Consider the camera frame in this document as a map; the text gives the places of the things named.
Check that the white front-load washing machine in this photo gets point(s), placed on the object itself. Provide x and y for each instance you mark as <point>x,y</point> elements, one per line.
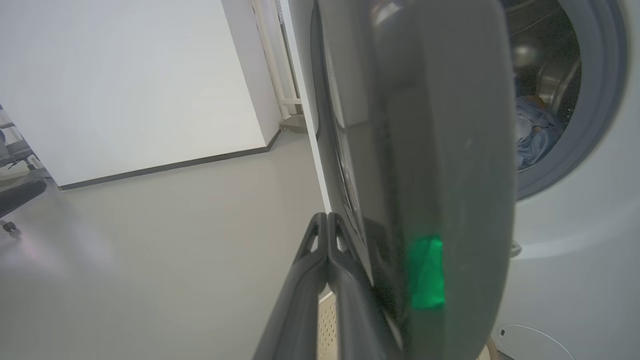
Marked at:
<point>575,280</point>

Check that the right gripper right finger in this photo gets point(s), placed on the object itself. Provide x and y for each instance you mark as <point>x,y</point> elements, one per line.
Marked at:
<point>360,320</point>

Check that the white metal railing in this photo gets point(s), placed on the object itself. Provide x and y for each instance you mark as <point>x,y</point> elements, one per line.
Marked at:
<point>273,65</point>

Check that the perforated steel drum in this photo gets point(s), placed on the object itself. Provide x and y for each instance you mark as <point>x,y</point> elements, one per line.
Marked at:
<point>540,30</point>

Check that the black office chair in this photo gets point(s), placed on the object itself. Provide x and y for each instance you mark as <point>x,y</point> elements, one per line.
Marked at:
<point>20,195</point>

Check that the grey rubber door gasket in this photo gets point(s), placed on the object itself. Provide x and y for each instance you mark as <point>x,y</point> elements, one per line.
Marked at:
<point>600,100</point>

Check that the blue cartoon print clothes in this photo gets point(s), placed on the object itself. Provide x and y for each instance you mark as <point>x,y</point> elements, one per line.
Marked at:
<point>537,135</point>

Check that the black glass washing machine door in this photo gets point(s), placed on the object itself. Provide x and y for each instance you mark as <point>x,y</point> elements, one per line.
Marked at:
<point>450,150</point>

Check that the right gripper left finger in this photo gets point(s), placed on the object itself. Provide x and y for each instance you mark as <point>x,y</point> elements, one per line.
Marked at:
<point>295,320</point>

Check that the round drain filter cover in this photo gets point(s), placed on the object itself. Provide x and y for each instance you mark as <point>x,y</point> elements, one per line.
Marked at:
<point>530,347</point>

